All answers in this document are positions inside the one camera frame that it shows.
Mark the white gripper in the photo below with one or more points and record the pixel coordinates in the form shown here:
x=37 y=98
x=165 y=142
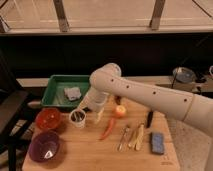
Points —
x=99 y=116

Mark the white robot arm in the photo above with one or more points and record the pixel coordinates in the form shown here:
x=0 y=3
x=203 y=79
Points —
x=193 y=109

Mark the grey sponge in tray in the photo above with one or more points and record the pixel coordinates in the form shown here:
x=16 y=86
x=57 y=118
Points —
x=73 y=93

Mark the green plastic tray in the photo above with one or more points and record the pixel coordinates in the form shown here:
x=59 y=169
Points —
x=54 y=95

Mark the red chili pepper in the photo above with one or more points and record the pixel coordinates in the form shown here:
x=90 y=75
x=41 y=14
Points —
x=109 y=128

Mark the white cup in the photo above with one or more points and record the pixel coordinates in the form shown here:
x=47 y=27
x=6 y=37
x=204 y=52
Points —
x=77 y=117

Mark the yellow red apple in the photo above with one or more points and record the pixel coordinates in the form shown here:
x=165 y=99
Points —
x=120 y=111

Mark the dark red grape bunch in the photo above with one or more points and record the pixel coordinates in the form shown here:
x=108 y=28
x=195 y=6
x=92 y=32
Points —
x=118 y=100

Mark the metal fork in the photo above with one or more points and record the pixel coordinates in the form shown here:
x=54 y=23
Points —
x=126 y=130

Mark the wooden spatula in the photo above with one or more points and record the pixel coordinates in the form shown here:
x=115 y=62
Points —
x=137 y=138

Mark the orange plastic bowl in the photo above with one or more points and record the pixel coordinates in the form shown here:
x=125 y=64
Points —
x=48 y=119

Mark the purple plastic bowl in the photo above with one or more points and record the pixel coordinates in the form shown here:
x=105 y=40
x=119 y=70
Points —
x=44 y=146

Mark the blue sponge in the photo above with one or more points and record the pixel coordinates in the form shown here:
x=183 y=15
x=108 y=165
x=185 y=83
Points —
x=157 y=142

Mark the dark chair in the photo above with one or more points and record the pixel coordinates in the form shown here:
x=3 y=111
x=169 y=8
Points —
x=12 y=109

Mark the metal bowl in background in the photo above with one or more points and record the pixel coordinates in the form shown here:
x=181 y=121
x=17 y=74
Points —
x=184 y=75

